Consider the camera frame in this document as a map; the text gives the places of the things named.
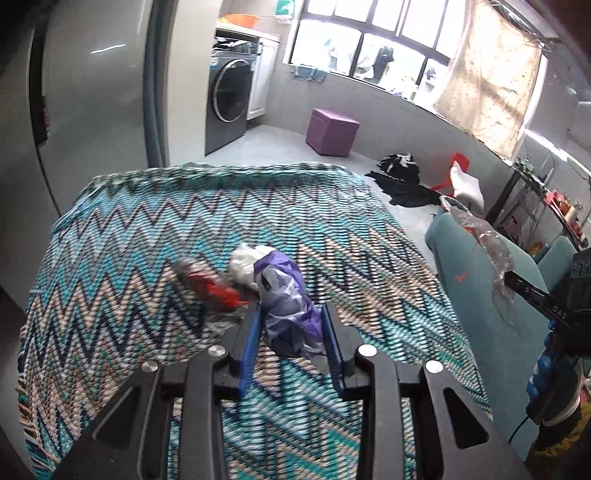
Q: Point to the orange plastic basin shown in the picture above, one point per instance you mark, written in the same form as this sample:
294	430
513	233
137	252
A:
242	21

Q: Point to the red plastic chair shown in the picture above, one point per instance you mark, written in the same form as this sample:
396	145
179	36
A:
461	159

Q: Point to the white crumpled plastic bag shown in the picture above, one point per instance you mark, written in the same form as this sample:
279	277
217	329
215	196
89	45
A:
244	265

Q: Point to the teal upholstered chair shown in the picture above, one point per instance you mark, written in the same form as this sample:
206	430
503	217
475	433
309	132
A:
466	323

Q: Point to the purple cube ottoman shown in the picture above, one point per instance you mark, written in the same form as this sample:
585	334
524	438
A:
330	134

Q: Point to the person's right hand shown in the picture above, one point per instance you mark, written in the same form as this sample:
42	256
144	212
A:
547	374

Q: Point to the zigzag patterned blanket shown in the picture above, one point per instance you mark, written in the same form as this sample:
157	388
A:
138	277

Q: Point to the grey front-load washing machine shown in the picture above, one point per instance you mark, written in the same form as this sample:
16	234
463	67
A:
228	97

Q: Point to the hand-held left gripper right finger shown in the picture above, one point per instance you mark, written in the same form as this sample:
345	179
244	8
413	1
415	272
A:
333	355

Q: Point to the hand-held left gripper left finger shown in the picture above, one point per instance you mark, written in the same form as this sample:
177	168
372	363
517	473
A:
249	355

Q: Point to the white lower cabinet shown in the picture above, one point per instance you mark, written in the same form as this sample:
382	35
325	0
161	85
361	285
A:
261	78

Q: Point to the black-framed window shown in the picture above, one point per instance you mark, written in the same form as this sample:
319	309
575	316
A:
369	41

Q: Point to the green and white hanging bag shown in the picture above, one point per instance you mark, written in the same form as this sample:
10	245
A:
284	9

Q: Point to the beige patterned hanging sheet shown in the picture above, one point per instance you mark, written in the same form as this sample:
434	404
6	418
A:
489	74

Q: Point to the white cloth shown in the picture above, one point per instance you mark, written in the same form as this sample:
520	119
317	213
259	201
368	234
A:
468	189

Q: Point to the person's right forearm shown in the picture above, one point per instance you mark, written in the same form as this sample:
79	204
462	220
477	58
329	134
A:
565	434

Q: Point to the red snack wrapper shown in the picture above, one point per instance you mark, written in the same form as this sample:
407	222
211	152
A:
212	290

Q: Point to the metal rack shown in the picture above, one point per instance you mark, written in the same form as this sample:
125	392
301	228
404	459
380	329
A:
549	198

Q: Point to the blue cloth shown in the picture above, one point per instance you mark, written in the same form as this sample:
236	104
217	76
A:
307	74

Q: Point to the grey double-door refrigerator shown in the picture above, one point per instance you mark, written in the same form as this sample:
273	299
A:
101	92

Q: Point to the purple plastic bag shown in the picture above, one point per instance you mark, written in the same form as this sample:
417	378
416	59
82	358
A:
284	295

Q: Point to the black clothes pile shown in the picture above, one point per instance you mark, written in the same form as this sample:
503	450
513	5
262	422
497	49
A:
406	184

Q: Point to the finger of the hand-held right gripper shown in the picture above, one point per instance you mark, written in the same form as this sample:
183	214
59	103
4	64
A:
531	291

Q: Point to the clear plastic wrapper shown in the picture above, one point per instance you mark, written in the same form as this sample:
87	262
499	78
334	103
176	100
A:
494	249

